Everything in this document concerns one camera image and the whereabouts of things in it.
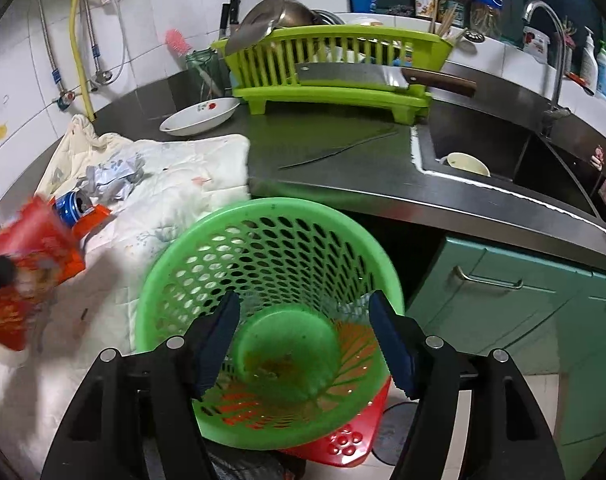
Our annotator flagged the small cup in sink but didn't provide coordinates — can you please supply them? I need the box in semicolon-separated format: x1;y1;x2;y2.
439;152;491;177

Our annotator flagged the green cabinet drawer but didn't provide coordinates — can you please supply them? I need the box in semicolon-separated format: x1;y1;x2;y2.
406;237;591;354

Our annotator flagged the white soap bottle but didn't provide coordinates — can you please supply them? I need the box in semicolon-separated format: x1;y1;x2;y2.
580;26;598;94

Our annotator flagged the yellow gas hose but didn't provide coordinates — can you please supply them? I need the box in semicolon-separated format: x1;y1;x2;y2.
68;0;97;123

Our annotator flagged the green plastic trash basket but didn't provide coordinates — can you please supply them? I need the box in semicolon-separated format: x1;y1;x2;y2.
134;197;403;450

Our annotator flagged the white bowl with cherry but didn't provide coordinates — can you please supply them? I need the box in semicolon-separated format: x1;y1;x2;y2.
160;98;240;136

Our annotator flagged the chrome sink faucet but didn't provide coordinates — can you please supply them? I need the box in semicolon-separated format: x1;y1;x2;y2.
521;0;574;137

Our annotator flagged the red plastic stool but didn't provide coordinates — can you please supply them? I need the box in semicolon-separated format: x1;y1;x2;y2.
282;378;391;468

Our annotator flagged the cream quilted cloth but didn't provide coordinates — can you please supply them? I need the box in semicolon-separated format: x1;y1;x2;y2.
0;115;250;479

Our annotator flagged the red snack bag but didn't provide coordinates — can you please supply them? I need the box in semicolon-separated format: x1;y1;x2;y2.
0;195;111;363

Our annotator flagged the pink bottle brush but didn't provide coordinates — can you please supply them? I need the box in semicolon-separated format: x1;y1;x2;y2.
165;29;193;56

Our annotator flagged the green dish rack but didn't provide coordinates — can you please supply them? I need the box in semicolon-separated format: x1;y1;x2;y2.
213;25;453;125

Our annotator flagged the cleaver with wooden handle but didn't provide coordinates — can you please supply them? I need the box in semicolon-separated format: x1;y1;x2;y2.
295;63;477;98

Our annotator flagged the white paper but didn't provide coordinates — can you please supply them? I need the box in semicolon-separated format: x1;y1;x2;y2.
77;155;144;206

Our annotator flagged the steel wok lid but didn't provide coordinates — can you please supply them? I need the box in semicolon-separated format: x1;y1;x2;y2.
225;0;321;55

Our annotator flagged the thin knife on counter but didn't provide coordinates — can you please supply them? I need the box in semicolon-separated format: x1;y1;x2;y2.
279;128;399;170

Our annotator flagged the blue aluminium can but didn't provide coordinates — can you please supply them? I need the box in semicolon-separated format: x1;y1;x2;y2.
53;190;92;229

